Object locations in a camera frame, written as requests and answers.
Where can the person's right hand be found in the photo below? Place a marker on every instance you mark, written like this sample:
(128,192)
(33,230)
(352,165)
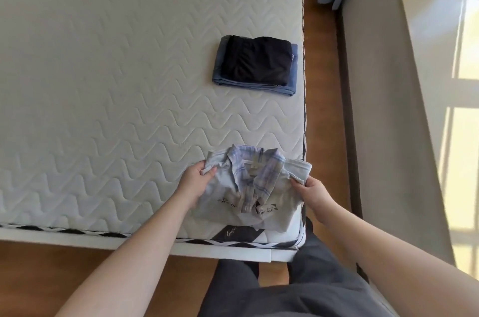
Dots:
(318,195)

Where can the person's left hand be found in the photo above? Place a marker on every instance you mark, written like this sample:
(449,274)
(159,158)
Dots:
(193,180)

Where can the person's right thumb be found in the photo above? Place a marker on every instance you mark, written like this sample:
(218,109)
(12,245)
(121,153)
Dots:
(299,185)

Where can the person's left thumb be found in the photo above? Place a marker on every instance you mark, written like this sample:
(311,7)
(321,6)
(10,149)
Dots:
(207,171)

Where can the light blue shirt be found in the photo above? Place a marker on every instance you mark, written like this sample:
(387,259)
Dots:
(250,193)

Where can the person's left forearm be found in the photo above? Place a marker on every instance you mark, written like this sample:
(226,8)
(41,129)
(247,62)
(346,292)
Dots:
(123,260)

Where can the person's right forearm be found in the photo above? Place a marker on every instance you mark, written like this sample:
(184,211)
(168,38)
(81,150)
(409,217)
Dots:
(396,264)

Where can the white quilted mattress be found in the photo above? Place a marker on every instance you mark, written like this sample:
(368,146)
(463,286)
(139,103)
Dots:
(149,96)

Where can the person's grey trousers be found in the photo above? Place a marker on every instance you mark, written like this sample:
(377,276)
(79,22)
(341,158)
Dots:
(292,283)

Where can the blue folded jeans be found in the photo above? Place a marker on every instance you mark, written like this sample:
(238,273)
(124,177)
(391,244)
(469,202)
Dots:
(288,84)

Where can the black folded garment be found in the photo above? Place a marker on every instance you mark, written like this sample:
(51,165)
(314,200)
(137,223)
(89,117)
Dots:
(258,64)

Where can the white bed frame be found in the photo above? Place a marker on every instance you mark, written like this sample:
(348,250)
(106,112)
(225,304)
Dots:
(149,249)

